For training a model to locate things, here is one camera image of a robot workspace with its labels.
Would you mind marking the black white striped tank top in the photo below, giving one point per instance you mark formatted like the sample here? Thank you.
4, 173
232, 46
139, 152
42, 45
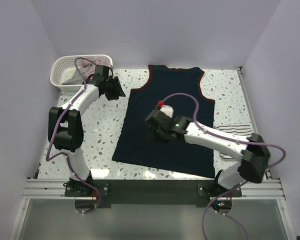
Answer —
241, 129

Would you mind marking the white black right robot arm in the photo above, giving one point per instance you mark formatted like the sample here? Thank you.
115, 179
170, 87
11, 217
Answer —
250, 153

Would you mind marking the grey tank top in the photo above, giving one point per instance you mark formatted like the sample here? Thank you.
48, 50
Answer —
76, 78

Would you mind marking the aluminium right side rail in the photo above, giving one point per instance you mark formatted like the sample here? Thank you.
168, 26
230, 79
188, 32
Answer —
270, 175

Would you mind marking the aluminium rail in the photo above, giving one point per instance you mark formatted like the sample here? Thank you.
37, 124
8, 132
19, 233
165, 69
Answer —
53, 189
270, 175

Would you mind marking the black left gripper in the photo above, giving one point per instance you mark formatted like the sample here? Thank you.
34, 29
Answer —
118, 91

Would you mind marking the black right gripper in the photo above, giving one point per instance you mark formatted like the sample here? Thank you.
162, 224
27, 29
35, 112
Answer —
153, 136

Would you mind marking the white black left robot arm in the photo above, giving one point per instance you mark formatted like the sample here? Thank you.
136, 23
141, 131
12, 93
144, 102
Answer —
65, 127

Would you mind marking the aluminium front rail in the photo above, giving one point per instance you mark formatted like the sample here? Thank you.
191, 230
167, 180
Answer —
53, 189

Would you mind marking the white plastic laundry basket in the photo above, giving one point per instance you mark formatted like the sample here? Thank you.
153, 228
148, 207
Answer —
64, 68

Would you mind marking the navy maroon tank top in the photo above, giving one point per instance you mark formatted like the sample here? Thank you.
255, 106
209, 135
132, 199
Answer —
175, 87

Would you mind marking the pink tank top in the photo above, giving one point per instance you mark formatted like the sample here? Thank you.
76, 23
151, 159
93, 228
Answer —
90, 65

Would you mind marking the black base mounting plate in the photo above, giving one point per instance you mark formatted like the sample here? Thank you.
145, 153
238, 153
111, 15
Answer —
140, 192

